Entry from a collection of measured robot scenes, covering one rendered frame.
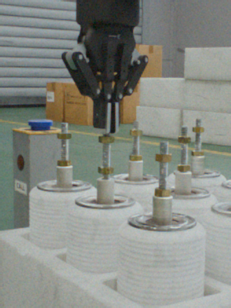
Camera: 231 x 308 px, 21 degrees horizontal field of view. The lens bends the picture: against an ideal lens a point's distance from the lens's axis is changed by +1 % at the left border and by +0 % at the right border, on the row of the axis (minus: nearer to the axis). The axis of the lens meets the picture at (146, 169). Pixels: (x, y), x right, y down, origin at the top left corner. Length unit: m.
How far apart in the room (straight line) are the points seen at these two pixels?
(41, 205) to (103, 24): 0.26
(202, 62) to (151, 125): 0.57
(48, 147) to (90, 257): 0.31
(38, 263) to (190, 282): 0.22
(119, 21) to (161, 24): 7.17
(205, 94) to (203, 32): 4.07
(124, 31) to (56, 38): 6.08
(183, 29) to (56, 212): 7.13
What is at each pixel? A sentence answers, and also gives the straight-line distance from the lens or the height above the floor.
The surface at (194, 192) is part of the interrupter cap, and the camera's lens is 0.86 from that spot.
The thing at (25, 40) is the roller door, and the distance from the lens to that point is 6.63.
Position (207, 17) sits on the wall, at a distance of 7.66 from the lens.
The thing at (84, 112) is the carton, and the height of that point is 0.09.
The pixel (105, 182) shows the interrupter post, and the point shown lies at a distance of 0.77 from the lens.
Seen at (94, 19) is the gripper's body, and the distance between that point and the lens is 0.74.
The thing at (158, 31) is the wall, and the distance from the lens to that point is 7.86.
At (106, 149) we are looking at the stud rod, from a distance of 0.77.
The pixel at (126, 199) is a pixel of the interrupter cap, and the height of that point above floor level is 0.25.
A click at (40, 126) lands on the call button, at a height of 0.32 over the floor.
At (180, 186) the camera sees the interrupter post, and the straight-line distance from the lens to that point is 0.84.
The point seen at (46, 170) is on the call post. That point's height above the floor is 0.25.
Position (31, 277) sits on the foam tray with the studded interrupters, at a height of 0.15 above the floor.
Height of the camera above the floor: 0.42
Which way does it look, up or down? 9 degrees down
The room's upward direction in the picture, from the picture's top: 1 degrees clockwise
